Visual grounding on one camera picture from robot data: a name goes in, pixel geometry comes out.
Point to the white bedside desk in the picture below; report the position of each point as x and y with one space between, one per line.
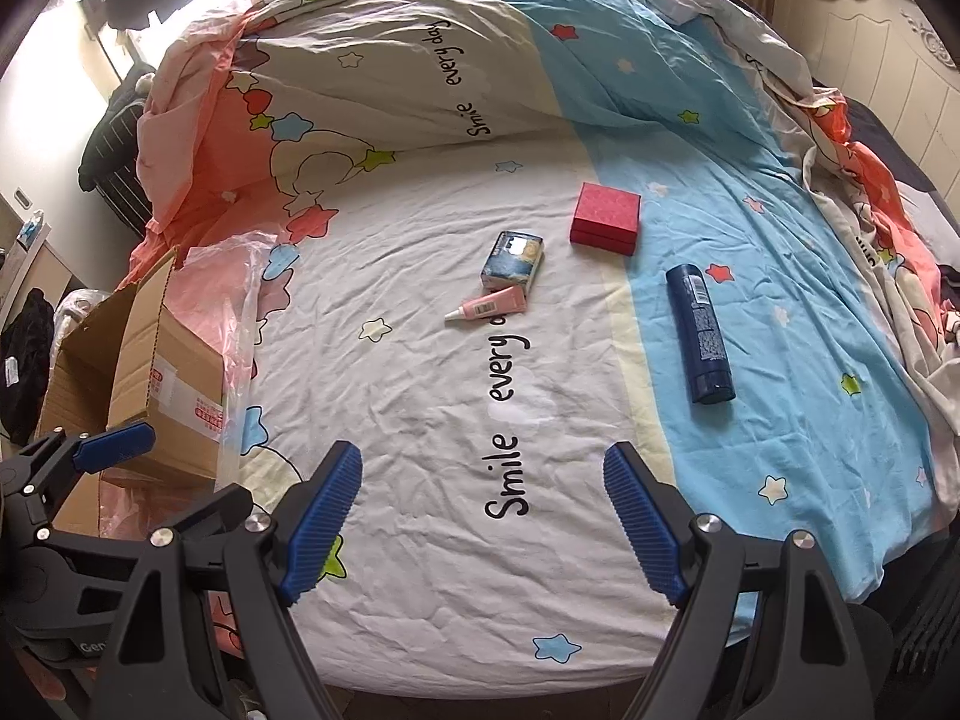
34 255

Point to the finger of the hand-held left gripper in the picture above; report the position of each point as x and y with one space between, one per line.
116 440
221 510

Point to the clear plastic bag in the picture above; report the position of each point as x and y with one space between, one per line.
240 360

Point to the pink cream tube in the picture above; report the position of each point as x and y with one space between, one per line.
487 306

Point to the red patterned gift box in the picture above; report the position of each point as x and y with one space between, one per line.
606 219

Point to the white headboard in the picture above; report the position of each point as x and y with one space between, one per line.
877 37

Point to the dark blue bottle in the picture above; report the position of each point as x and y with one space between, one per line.
700 334

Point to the crumpled cartoon blanket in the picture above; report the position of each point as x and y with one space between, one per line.
892 255

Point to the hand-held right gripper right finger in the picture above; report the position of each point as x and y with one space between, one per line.
643 525

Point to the black striped suitcase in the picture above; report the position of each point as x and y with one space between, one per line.
116 157

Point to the printed bed sheet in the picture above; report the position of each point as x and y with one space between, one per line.
540 390

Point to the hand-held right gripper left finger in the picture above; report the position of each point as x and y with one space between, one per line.
322 525

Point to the black clothing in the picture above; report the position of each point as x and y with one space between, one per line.
22 367

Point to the blue yellow tissue pack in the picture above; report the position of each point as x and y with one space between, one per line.
514 261

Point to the brown cardboard box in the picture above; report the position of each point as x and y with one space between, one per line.
172 367

